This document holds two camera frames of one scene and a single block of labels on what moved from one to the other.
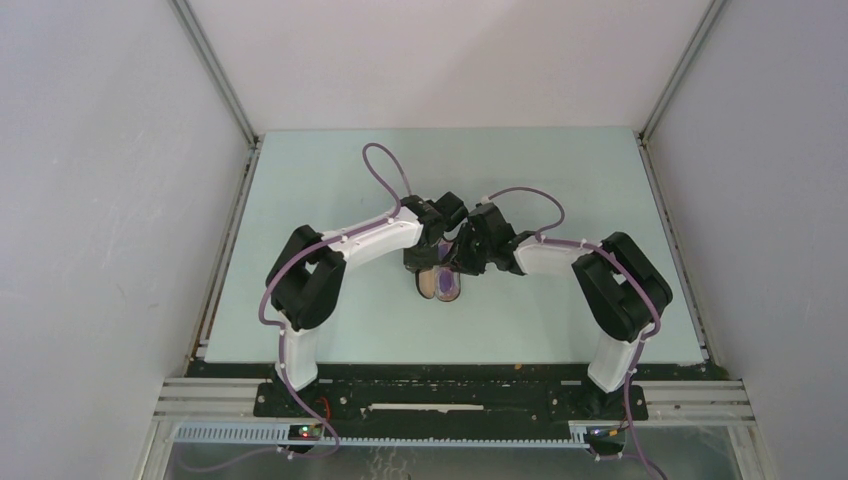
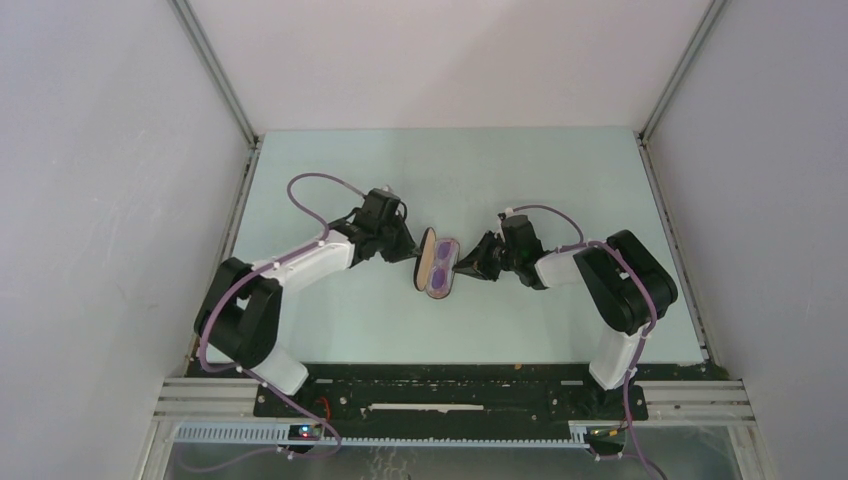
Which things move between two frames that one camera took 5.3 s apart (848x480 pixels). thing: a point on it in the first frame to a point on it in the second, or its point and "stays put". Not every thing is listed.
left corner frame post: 186,10 stays put
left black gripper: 415,263 to 407,248
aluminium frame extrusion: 196,400 stays put
